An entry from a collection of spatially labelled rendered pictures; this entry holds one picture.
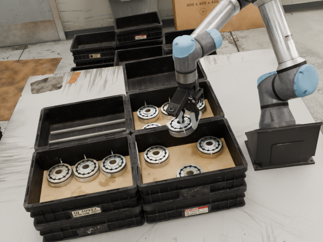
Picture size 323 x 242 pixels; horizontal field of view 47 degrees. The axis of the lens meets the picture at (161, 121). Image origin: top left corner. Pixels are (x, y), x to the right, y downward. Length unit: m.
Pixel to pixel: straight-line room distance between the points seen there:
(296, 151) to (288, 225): 0.32
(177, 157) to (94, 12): 3.24
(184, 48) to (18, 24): 3.70
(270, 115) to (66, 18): 3.43
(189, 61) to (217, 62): 1.16
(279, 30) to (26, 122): 1.40
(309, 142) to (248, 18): 2.91
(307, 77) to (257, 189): 0.49
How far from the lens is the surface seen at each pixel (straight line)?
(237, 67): 2.34
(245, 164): 1.37
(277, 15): 1.54
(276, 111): 1.60
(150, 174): 1.50
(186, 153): 1.56
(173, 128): 1.42
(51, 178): 1.56
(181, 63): 1.25
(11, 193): 1.82
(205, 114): 1.75
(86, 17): 4.61
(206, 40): 1.30
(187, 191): 1.39
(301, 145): 1.64
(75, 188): 1.53
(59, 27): 4.67
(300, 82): 1.49
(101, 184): 1.51
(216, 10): 1.55
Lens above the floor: 1.91
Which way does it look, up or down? 38 degrees down
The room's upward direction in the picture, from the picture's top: 8 degrees counter-clockwise
